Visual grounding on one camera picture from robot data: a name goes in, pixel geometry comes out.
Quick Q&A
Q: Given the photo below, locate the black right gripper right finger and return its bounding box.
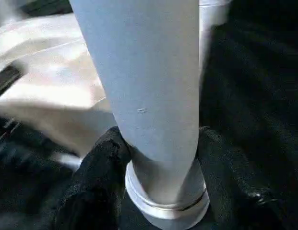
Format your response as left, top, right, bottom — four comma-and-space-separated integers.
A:
197, 126, 298, 230

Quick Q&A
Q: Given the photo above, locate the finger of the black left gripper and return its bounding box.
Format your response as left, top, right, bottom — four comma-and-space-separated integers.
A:
0, 119, 80, 195

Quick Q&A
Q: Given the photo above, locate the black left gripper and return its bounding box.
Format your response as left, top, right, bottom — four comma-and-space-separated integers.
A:
0, 64, 23, 98

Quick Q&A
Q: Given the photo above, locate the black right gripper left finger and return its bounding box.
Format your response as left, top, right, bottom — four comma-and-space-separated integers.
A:
54, 126, 132, 230

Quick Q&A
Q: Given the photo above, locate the white plastic table top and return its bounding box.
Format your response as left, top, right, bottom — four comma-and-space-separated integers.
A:
0, 13, 210, 230

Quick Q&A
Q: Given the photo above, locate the white plastic table leg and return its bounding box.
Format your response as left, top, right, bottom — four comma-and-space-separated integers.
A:
198, 0, 233, 73
68, 0, 211, 216

